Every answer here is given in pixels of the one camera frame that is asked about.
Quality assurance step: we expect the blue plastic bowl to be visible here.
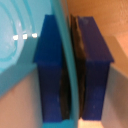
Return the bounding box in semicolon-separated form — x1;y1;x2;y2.
0;0;84;128

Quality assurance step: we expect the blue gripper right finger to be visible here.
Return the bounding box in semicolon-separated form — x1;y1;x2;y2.
69;15;115;122

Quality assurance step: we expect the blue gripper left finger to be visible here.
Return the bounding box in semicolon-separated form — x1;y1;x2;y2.
32;14;73;122

